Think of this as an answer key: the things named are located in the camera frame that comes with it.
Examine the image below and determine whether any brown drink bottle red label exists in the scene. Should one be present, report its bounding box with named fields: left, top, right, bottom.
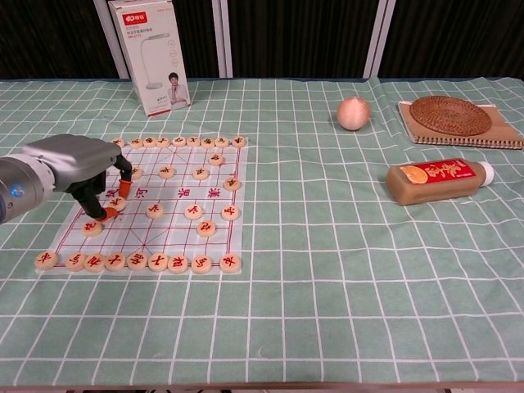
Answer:
left=386, top=159, right=495, bottom=205

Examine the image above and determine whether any white chess board mat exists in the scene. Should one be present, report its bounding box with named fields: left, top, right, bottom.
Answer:
left=39, top=142, right=250, bottom=277

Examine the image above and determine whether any round woven rattan coaster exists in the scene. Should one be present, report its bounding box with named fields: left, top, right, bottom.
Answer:
left=409, top=95, right=493, bottom=138

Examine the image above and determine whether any white desk lamp box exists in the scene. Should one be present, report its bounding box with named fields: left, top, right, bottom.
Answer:
left=107, top=0, right=192, bottom=119

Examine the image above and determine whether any white partition frame post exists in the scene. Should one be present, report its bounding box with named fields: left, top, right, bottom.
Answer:
left=211, top=0, right=233, bottom=79
left=93, top=0, right=133, bottom=79
left=363, top=0, right=397, bottom=79

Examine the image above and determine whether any green checked tablecloth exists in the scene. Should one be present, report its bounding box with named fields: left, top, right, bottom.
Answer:
left=0, top=75, right=524, bottom=389

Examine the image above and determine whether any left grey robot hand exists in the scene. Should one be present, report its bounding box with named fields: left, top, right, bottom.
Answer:
left=21, top=133, right=133, bottom=224

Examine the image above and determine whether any brown spiral notebook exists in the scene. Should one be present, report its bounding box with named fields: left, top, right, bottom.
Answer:
left=397, top=101, right=524, bottom=151

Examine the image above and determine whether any beige round ball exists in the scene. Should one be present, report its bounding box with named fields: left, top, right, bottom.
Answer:
left=337, top=96, right=372, bottom=132

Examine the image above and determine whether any black curtain panel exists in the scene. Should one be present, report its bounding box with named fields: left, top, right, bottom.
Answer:
left=379, top=0, right=524, bottom=79
left=0, top=0, right=124, bottom=80
left=174, top=0, right=221, bottom=79
left=227, top=0, right=380, bottom=79

